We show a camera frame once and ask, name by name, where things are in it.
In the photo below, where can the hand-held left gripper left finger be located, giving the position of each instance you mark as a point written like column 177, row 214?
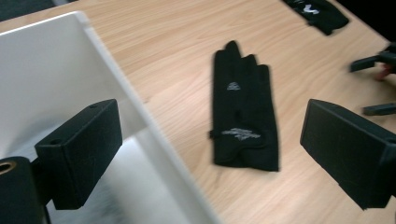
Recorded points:
column 81, row 152

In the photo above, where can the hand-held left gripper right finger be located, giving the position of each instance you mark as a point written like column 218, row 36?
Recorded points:
column 348, row 149

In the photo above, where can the black glove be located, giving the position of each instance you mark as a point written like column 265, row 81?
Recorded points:
column 323, row 14
column 243, row 118

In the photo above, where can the white box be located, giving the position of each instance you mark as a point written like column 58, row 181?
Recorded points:
column 46, row 71

